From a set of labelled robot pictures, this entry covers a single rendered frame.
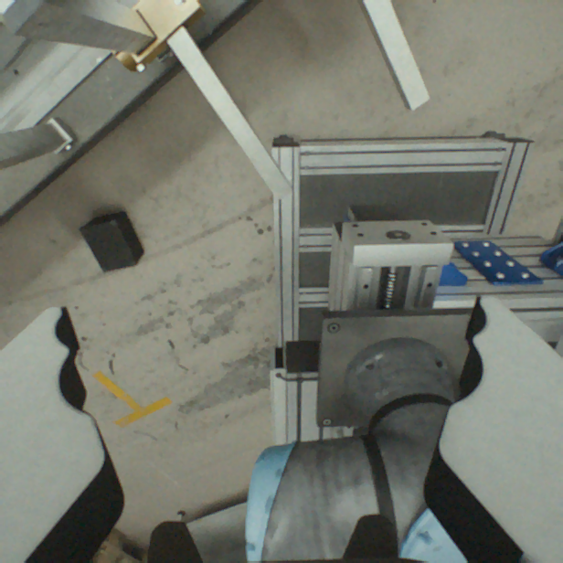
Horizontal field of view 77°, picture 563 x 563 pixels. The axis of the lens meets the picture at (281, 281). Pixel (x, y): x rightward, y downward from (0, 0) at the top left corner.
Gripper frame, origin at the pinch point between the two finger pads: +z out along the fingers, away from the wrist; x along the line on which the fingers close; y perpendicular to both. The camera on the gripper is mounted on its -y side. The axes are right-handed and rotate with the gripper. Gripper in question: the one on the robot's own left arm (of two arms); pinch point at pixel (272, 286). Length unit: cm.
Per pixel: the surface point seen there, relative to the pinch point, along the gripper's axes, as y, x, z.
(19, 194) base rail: 14, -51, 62
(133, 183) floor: 30, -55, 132
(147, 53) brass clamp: -9, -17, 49
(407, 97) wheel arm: -3, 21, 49
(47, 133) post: 2, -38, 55
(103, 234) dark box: 46, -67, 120
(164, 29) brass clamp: -12, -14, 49
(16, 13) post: -10.5, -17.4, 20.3
